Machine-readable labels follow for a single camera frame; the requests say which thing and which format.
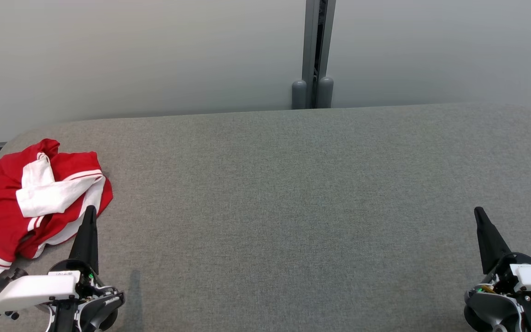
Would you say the grey metal partition post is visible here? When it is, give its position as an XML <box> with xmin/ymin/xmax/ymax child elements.
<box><xmin>301</xmin><ymin>0</ymin><xmax>337</xmax><ymax>109</ymax></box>

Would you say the grey cylindrical partition foot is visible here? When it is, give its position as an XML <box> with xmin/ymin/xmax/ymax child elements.
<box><xmin>292</xmin><ymin>79</ymin><xmax>308</xmax><ymax>110</ymax></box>
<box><xmin>317</xmin><ymin>76</ymin><xmax>335</xmax><ymax>109</ymax></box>

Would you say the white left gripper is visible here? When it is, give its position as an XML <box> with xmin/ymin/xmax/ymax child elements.
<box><xmin>0</xmin><ymin>205</ymin><xmax>125</xmax><ymax>332</ymax></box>

